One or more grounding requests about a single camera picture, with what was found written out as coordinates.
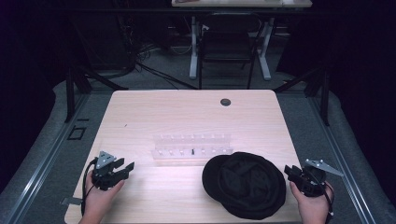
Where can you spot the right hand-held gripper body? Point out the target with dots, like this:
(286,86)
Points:
(311,182)

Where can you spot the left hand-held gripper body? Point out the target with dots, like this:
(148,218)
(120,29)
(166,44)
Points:
(104,179)

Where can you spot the black hat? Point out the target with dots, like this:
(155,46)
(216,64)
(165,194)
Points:
(246,185)

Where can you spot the person's left hand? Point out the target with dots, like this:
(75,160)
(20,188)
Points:
(101,199)

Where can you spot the person's right hand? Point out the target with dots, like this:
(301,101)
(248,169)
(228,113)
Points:
(311,207)

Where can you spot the small grey flat plate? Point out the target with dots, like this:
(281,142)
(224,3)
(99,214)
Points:
(71,201)

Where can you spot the black tape square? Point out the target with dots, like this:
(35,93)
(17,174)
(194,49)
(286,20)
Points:
(76,133)

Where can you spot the clear acrylic rack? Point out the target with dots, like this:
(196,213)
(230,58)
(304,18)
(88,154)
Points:
(191,149)

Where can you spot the black metal stand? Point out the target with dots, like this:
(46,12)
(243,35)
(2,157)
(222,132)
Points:
(325,99)
(70,93)

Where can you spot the grey round table grommet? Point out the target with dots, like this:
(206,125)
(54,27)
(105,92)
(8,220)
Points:
(225,102)

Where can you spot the white-legged desk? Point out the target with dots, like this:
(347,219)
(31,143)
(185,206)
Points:
(194,56)

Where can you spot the black chair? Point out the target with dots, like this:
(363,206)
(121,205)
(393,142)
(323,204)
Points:
(227,43)

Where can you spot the aluminium floor rail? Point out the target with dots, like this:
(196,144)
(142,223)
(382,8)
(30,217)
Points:
(345,161)
(40,161)

